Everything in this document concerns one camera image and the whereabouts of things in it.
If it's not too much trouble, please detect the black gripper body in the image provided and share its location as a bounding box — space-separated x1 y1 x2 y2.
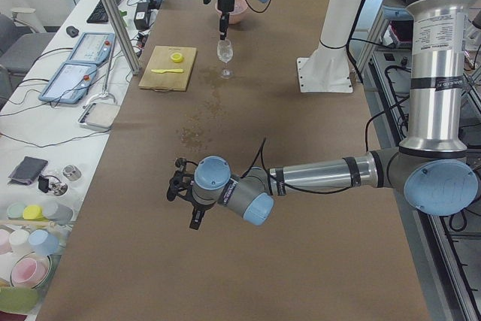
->
176 171 195 201
217 0 235 16

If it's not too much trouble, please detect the steel cone jigger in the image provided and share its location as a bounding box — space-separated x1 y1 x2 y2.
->
175 157 187 169

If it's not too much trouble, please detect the clear wine glass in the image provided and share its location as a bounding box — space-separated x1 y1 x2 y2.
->
216 39 233 78

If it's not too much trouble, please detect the pink bowl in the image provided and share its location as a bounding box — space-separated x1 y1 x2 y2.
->
215 0 248 25

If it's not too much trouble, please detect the yellow lemon slice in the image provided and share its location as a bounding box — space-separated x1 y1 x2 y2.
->
170 52 184 63

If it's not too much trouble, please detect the bamboo cutting board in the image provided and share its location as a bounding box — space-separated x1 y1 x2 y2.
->
138 46 197 92

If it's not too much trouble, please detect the black power adapter box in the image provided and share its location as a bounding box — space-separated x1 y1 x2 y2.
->
134 2 156 31

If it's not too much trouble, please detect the yellow plastic knife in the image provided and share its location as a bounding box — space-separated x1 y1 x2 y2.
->
151 68 184 74

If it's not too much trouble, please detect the metal tray with white cloth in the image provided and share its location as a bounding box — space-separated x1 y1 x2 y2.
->
77 102 120 132

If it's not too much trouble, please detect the small steel cup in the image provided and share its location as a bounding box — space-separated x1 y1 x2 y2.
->
62 165 82 182

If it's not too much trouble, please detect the grey cup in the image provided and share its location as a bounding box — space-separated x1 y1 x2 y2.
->
42 201 74 225

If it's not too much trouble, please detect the black keyboard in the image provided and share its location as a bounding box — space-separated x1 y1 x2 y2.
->
86 0 126 24

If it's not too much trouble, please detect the upper teach pendant tablet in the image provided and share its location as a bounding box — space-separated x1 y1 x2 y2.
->
68 32 115 65

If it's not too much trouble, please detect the teach pendant tablet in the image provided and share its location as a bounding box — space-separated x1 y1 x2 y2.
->
38 62 97 105
68 32 115 65

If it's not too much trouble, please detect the light blue cup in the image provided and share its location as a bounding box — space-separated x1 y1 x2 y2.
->
28 229 59 256

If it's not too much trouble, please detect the yellow cup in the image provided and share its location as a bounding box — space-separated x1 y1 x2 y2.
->
22 204 47 221

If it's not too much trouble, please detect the lower teach pendant tablet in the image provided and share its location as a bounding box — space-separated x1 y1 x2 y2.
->
38 62 97 105

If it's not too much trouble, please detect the grey folded cloth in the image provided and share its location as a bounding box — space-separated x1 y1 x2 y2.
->
9 156 48 185

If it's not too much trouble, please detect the black computer mouse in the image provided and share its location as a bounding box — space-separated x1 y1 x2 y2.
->
65 26 79 38

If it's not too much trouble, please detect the mint green cup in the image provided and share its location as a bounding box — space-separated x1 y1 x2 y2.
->
7 202 26 220

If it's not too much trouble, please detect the white cup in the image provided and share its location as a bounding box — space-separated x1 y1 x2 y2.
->
9 229 32 255

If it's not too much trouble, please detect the pink cup in bowl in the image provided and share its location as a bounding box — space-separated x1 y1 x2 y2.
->
11 256 50 288

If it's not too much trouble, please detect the pink cup on rack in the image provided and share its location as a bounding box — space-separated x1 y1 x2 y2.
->
0 229 12 255

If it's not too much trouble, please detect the green bowl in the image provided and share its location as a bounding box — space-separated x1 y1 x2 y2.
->
1 287 40 314

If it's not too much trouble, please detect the grey office chair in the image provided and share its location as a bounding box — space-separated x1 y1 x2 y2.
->
1 8 55 108

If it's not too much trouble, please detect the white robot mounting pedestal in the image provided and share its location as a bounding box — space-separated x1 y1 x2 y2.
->
297 0 362 93

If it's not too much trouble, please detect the aluminium frame post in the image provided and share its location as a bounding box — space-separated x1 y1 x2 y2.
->
101 0 141 75

